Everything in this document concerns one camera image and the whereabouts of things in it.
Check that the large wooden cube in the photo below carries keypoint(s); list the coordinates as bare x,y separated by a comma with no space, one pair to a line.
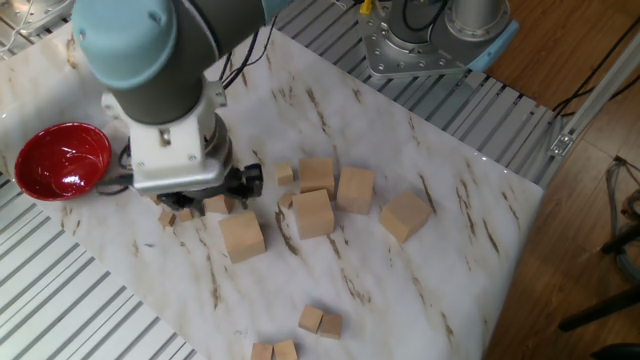
218,205
405,216
355,191
242,236
313,215
316,175

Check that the medium wooden cube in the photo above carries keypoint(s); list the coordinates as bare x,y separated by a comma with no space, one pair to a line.
285,350
261,352
331,326
311,319

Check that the grey blue UR5 robot arm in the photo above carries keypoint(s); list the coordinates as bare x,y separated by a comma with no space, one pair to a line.
150,85

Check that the silver robot base mounting plate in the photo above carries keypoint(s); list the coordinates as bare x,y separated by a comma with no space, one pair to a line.
400,55

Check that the red glossy bowl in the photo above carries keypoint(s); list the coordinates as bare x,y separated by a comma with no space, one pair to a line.
62,160

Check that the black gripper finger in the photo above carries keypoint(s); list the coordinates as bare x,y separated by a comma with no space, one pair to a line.
180,201
250,184

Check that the silver corner bracket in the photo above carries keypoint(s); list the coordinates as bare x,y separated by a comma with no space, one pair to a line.
562,145

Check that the black chair base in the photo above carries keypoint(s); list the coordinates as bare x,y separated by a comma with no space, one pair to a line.
600,310

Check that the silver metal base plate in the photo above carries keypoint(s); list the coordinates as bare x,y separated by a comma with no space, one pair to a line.
30,15

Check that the yellow plastic connector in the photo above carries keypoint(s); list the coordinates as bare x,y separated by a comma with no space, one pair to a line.
366,6

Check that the small wooden cube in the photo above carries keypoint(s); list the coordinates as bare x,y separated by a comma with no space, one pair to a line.
286,201
284,174
155,200
167,218
185,215

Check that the white marble pattern board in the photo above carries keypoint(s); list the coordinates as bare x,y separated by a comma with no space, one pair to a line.
375,280

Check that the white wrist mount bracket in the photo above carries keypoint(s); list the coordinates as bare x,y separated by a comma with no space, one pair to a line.
170,150

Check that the aluminium frame rail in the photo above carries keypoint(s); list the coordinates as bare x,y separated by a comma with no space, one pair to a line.
602,92

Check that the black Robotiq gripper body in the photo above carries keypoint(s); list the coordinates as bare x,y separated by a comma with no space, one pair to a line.
231,186

